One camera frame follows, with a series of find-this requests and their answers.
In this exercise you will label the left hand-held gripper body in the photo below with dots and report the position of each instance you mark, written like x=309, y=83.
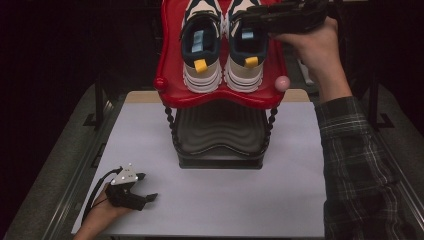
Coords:
x=125, y=191

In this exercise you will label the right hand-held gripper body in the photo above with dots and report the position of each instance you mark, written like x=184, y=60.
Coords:
x=300, y=18

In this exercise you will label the navy and white sneaker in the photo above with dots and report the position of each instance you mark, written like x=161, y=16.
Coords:
x=245, y=71
x=201, y=43

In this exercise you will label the red and black shoe rack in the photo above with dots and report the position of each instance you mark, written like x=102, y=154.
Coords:
x=220, y=133

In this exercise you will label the person's left hand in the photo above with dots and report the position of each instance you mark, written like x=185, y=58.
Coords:
x=106, y=211

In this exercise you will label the person's right hand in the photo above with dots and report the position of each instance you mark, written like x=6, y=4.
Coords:
x=313, y=50

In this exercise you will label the black metal stand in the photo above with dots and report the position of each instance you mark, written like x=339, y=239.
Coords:
x=99, y=103
x=374, y=103

